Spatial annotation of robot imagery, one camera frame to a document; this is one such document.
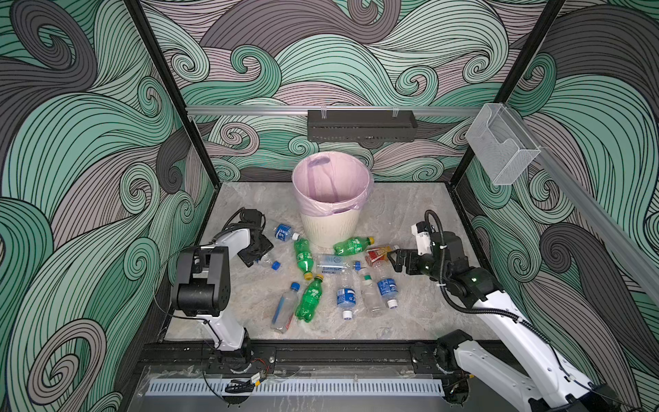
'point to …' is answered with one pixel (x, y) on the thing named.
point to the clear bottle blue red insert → (285, 310)
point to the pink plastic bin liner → (330, 182)
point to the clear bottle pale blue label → (336, 264)
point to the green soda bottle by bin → (352, 245)
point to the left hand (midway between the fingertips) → (262, 250)
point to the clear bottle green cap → (371, 294)
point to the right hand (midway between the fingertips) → (401, 254)
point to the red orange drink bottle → (375, 255)
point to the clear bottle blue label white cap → (283, 233)
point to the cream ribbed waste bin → (324, 231)
